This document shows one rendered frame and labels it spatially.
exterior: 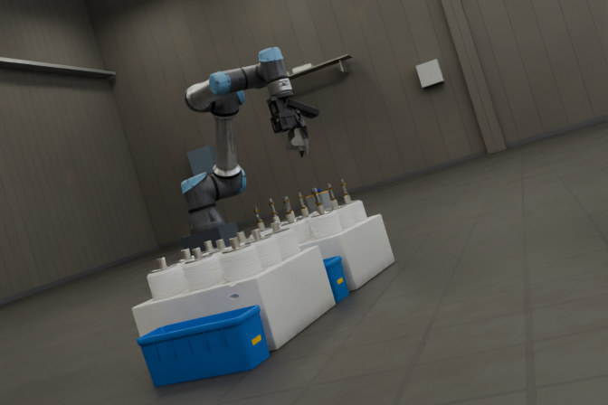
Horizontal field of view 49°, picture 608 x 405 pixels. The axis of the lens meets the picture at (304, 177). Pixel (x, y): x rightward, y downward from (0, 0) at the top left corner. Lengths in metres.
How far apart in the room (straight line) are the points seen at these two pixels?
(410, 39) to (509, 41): 1.66
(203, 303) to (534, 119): 10.35
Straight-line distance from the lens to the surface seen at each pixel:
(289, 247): 1.87
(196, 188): 2.77
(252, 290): 1.62
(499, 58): 11.81
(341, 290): 2.03
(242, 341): 1.53
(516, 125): 11.76
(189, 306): 1.73
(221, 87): 2.20
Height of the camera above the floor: 0.35
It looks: 1 degrees up
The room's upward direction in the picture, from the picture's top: 17 degrees counter-clockwise
